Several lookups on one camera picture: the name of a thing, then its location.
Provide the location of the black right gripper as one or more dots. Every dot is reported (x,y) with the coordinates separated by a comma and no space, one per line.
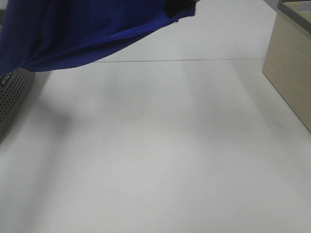
(174,7)

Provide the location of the blue microfibre towel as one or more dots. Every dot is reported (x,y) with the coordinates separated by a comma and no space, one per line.
(46,35)

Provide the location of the grey perforated plastic basket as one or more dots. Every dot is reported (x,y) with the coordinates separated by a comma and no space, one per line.
(14,89)

